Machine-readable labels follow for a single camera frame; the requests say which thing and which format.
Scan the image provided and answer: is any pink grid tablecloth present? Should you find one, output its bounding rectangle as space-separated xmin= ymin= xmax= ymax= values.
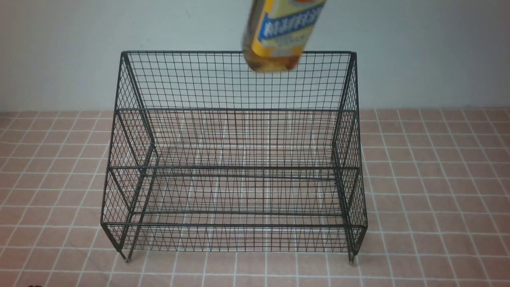
xmin=0 ymin=109 xmax=509 ymax=287

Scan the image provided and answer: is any amber seasoning bottle yellow label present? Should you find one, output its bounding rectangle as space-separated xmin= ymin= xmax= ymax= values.
xmin=242 ymin=0 xmax=326 ymax=73

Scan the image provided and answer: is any black wire mesh rack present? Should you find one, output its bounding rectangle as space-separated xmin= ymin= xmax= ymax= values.
xmin=100 ymin=51 xmax=368 ymax=263

